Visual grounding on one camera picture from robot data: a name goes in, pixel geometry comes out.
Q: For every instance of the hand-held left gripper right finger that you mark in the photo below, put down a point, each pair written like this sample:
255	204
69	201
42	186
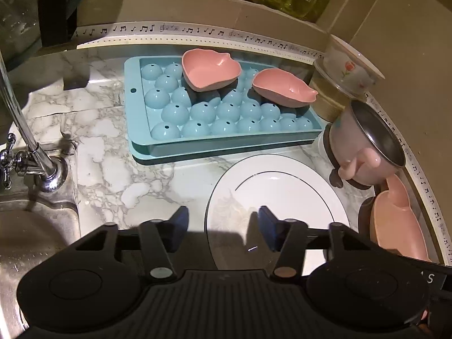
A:
267	226

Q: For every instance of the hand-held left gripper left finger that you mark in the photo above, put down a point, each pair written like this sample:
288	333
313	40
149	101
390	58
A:
179	226

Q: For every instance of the white plate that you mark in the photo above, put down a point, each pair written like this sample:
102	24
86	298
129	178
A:
268	190

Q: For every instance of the pink animal-shaped dish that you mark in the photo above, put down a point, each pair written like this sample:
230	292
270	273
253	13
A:
395	219

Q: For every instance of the blue ice ball tray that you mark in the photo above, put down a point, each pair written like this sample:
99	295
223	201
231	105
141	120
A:
169	113

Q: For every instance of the pink steel-lined pot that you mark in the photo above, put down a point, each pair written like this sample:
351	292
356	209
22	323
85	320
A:
353	130

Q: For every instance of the pink animal-shaped bowl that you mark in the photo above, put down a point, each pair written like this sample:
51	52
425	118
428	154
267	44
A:
208	67
279	84

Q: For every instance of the steel sink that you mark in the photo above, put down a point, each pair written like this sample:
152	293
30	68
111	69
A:
35	226

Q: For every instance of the chrome faucet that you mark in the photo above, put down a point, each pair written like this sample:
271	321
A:
35	141

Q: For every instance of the floral white cup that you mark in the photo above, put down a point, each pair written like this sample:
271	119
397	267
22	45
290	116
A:
348	67

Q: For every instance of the black block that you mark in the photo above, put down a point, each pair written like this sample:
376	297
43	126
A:
56	14

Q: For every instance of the clear glass container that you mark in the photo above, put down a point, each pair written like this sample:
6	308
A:
17	10

